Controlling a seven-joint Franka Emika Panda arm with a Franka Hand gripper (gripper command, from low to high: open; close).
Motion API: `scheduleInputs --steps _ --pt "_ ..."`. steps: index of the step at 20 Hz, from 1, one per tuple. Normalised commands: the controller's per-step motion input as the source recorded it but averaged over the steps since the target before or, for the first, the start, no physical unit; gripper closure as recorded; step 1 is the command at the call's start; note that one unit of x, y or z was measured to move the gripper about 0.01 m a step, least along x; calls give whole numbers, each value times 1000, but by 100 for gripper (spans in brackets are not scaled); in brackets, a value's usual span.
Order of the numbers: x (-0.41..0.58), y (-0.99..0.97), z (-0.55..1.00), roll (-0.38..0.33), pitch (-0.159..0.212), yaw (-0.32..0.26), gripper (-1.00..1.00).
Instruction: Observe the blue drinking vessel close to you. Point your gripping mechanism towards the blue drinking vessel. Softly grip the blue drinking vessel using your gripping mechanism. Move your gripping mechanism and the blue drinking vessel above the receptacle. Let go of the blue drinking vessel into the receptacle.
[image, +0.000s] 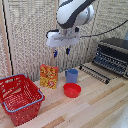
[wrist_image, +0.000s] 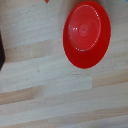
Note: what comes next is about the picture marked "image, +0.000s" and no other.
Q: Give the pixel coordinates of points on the red shopping basket blue rim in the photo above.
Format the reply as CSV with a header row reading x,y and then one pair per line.
x,y
20,98

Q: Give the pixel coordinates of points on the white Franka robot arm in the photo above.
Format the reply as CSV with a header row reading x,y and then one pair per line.
x,y
73,12

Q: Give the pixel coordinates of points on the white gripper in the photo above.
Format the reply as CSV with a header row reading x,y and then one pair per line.
x,y
62,38

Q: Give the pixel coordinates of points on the blue plastic cup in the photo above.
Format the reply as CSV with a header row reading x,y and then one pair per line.
x,y
71,76

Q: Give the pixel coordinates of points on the red plastic bowl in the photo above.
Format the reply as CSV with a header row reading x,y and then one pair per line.
x,y
72,90

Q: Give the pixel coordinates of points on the red and yellow snack box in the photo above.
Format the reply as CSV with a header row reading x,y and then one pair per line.
x,y
48,76

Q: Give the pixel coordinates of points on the black oven rack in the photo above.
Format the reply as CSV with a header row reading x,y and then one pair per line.
x,y
95,73

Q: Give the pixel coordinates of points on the black toaster oven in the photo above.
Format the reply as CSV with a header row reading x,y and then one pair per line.
x,y
112,55

